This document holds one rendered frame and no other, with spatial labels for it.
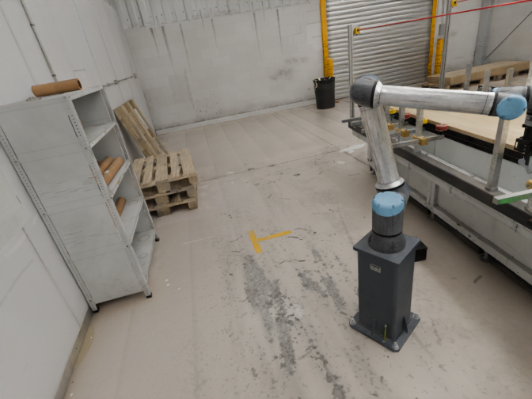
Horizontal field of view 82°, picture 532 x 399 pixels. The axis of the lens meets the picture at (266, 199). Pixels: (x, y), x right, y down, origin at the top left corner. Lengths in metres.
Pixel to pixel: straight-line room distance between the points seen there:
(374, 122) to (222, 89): 7.08
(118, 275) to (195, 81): 6.50
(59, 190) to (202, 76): 6.50
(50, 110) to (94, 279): 1.21
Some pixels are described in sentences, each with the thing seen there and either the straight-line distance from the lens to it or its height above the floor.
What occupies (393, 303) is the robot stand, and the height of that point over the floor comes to 0.32.
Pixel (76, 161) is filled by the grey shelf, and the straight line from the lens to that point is 2.26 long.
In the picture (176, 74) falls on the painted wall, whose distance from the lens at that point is 8.44.
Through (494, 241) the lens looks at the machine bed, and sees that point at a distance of 2.69.
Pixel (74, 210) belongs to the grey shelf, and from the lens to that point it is 2.40.
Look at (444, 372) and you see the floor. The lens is 2.05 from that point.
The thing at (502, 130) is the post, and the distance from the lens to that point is 2.06.
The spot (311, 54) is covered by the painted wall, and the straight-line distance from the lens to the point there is 9.06.
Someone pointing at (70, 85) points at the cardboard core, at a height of 1.59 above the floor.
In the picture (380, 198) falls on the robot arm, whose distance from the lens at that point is 1.65.
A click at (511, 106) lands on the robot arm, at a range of 1.48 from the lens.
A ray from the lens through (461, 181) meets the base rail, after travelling 2.32.
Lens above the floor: 1.63
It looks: 26 degrees down
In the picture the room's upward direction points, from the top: 9 degrees counter-clockwise
